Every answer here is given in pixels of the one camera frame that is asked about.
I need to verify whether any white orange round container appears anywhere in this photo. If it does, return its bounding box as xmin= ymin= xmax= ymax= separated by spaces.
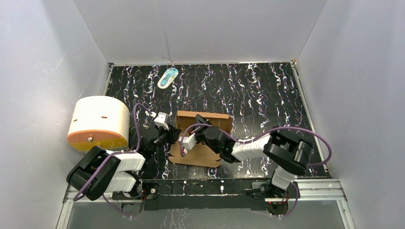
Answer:
xmin=66 ymin=95 xmax=130 ymax=152

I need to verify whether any purple cable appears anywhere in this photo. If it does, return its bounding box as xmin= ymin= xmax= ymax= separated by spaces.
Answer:
xmin=180 ymin=123 xmax=333 ymax=218
xmin=73 ymin=103 xmax=152 ymax=219

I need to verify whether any aluminium front rail frame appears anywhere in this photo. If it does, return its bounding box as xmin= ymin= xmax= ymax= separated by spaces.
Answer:
xmin=57 ymin=178 xmax=355 ymax=229

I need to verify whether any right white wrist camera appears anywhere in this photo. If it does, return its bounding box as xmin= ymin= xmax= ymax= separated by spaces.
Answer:
xmin=178 ymin=134 xmax=197 ymax=157

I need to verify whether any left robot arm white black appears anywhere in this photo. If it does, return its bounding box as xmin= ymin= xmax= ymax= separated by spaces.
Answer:
xmin=66 ymin=124 xmax=181 ymax=201

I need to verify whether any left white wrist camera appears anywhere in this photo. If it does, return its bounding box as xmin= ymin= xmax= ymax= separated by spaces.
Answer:
xmin=150 ymin=112 xmax=169 ymax=130

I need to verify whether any blue white blister package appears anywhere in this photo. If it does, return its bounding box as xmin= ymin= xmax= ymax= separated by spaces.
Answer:
xmin=158 ymin=68 xmax=179 ymax=89

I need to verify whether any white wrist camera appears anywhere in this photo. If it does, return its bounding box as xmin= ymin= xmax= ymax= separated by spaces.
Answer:
xmin=178 ymin=134 xmax=197 ymax=157
xmin=150 ymin=112 xmax=169 ymax=130

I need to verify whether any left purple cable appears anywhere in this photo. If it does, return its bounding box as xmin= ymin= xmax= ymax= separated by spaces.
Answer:
xmin=73 ymin=103 xmax=152 ymax=219

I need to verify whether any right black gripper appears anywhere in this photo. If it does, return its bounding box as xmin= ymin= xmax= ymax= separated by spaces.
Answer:
xmin=189 ymin=114 xmax=221 ymax=155

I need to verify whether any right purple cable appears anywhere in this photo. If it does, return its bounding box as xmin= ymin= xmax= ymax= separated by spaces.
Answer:
xmin=180 ymin=123 xmax=333 ymax=218

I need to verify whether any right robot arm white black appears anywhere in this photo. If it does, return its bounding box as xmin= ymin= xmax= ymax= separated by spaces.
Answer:
xmin=182 ymin=114 xmax=313 ymax=198

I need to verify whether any brown cardboard box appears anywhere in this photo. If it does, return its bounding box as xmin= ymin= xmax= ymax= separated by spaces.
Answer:
xmin=168 ymin=110 xmax=234 ymax=168

